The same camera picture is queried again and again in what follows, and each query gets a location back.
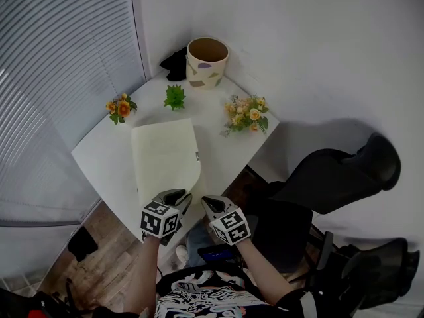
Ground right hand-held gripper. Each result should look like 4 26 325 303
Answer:
201 195 252 246

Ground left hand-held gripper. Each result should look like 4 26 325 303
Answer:
140 188 193 246

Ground cream folder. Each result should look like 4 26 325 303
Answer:
131 117 203 208

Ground person's left forearm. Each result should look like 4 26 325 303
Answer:
140 235 160 314

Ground person's right forearm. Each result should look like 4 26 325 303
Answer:
237 238 294 306

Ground person's grey trouser leg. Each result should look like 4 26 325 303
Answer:
185 222 213 268

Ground black device with blue screen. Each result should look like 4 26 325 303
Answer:
197 246 238 263

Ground person's white shoe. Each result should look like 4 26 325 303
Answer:
175 245 189 266

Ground person's black printed shirt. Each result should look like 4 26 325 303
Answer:
138 268 315 318

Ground yellow flower bouquet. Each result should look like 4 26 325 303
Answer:
220 93 270 138

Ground black bag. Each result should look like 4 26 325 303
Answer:
68 226 99 263

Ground small green plant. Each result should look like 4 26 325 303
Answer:
163 84 186 111

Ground orange flower pot plant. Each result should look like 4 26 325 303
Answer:
105 93 138 125

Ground black office chair with headrest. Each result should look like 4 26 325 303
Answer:
244 132 402 274

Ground cream patterned round bin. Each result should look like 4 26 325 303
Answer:
185 37 230 91

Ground black cloth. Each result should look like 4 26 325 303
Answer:
159 46 188 81

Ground grey window blinds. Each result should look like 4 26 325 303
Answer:
0 0 146 227

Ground black mesh office chair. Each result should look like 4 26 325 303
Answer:
311 232 421 318

